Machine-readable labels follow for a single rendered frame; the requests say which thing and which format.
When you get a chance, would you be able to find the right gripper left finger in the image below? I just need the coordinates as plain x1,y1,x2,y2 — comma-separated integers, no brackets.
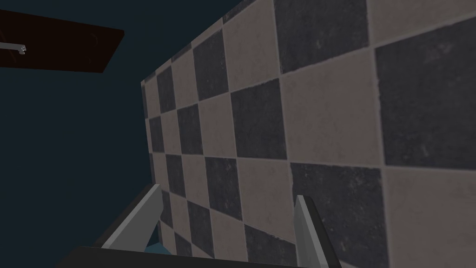
92,183,163,252

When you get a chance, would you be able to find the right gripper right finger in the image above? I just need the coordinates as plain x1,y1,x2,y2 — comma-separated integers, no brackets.
293,194,343,268

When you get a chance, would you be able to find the dark brown door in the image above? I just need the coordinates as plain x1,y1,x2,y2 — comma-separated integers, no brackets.
0,9,125,74

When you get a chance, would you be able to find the silver door handle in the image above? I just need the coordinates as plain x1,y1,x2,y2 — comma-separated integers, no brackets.
0,42,27,56

